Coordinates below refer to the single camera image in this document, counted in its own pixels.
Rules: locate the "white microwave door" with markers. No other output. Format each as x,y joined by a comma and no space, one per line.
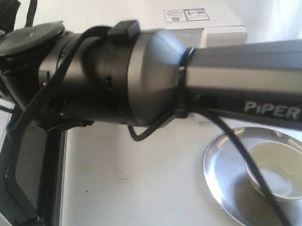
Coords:
31,177

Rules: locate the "cream ceramic bowl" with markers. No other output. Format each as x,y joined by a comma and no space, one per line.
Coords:
280,164

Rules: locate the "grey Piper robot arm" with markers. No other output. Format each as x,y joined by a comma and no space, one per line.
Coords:
122,74

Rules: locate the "white microwave oven body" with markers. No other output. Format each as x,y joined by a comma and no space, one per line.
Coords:
171,31

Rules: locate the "round steel tray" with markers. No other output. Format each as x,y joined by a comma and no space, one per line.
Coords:
227,177

